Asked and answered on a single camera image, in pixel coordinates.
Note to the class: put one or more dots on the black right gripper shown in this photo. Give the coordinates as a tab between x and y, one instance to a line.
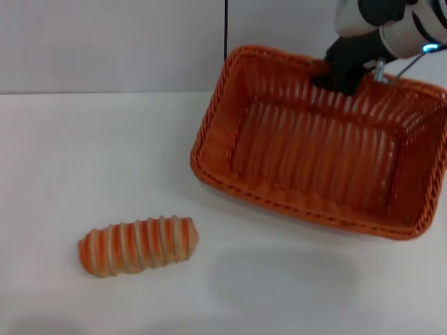
352	52

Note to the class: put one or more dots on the orange woven plastic basket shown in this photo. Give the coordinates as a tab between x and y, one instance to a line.
314	164

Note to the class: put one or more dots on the orange cream striped bread roll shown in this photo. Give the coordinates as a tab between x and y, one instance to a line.
139	246

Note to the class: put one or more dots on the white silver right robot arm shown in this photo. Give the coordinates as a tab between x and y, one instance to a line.
401	38

